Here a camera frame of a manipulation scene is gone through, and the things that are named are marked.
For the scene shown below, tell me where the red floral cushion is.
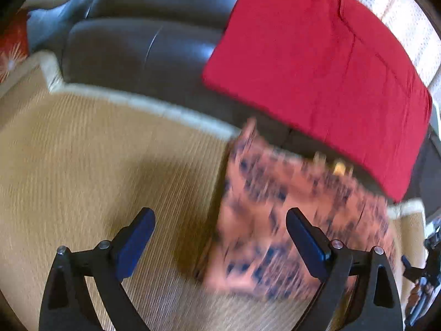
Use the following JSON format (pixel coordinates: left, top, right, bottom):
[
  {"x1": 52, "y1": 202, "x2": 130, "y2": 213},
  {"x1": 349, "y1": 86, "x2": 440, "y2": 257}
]
[{"x1": 0, "y1": 9, "x2": 31, "y2": 84}]

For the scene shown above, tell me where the pink floral garment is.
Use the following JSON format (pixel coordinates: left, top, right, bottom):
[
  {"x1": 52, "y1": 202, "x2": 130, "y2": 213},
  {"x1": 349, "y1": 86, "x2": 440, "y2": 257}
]
[{"x1": 195, "y1": 119, "x2": 402, "y2": 302}]

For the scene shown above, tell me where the red cloth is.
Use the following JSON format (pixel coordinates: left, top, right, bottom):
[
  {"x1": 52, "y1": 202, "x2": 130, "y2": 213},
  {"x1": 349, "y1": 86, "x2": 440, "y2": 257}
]
[{"x1": 202, "y1": 0, "x2": 433, "y2": 202}]

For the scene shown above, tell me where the grey-blue cloth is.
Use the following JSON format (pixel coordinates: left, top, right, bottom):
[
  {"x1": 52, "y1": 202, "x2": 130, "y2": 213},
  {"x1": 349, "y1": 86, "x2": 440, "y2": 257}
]
[{"x1": 25, "y1": 0, "x2": 114, "y2": 54}]

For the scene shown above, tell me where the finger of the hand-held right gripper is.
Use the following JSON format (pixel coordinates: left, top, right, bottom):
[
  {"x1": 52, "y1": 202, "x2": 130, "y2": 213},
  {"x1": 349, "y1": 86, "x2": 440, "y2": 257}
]
[{"x1": 401, "y1": 255, "x2": 428, "y2": 284}]

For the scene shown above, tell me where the beige woven mat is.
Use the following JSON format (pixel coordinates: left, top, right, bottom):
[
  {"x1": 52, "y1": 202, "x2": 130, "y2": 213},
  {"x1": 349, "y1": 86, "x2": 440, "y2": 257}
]
[{"x1": 0, "y1": 51, "x2": 431, "y2": 331}]

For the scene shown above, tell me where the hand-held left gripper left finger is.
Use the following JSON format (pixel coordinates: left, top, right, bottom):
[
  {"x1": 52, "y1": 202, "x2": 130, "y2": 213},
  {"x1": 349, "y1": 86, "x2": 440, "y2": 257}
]
[{"x1": 39, "y1": 207, "x2": 156, "y2": 331}]

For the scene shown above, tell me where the black leather sofa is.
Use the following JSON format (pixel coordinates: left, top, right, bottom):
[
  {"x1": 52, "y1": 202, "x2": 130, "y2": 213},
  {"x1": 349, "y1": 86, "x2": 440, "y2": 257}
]
[{"x1": 62, "y1": 0, "x2": 429, "y2": 202}]

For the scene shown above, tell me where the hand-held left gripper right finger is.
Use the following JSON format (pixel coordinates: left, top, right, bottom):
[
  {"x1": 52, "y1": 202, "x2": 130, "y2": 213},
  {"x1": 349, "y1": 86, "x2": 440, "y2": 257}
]
[{"x1": 286, "y1": 207, "x2": 404, "y2": 331}]

